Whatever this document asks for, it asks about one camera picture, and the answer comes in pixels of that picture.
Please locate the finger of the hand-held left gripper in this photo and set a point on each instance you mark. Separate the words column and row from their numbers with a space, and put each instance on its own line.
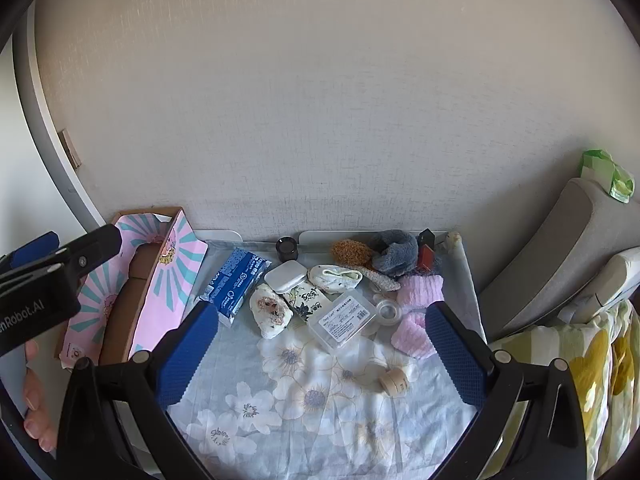
column 92, row 250
column 32, row 255

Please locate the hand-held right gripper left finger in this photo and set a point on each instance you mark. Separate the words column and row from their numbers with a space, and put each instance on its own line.
column 192, row 355

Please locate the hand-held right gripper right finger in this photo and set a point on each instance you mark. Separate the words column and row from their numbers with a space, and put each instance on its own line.
column 455, row 355

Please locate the pink fluffy sock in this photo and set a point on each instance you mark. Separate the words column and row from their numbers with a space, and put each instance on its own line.
column 412, row 335
column 420, row 290

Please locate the cardboard box with pink print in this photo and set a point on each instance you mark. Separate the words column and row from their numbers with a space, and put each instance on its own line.
column 125, row 300

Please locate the round wooden container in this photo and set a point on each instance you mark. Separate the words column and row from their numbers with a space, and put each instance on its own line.
column 392, row 380

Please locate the blue tissue packet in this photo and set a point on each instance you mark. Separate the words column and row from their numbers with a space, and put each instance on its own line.
column 232, row 280

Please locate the clear tape roll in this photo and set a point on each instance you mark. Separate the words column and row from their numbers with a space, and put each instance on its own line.
column 378, row 310

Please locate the white square case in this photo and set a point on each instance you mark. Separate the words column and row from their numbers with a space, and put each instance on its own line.
column 285, row 276

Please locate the person's left hand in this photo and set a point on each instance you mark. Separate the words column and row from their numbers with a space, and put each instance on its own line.
column 37, row 405

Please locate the white monkey print pouch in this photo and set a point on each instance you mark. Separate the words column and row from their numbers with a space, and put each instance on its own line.
column 270, row 310

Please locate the red and black lipstick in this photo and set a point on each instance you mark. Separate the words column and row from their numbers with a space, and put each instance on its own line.
column 426, row 257

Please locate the white speckled headband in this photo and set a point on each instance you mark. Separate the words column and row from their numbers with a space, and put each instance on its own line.
column 380, row 280

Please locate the grey fuzzy sock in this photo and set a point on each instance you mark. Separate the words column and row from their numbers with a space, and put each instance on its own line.
column 400, row 255

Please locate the grey cushion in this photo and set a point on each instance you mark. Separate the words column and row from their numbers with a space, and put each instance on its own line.
column 540, row 260

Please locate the white tray with cloth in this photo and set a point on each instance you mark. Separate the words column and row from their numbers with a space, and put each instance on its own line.
column 300, row 435

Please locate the small black jar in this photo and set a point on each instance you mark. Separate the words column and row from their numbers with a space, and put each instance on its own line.
column 287, row 249

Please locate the yellow floral blanket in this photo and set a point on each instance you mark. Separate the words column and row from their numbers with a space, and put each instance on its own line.
column 600, row 360

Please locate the white sock with green trim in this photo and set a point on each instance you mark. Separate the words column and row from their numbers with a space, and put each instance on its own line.
column 330, row 280

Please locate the brown scrunchie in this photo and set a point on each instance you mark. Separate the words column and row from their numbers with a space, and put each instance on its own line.
column 350, row 252

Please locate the white pillow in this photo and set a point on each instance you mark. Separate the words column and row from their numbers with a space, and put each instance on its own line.
column 615, row 275

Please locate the green packet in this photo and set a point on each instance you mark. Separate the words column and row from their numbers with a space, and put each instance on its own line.
column 600, row 167

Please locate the brown wall fitting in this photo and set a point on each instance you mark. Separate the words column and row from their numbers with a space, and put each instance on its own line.
column 70, row 149

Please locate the white door frame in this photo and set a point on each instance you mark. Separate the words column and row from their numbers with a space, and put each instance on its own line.
column 45, row 125

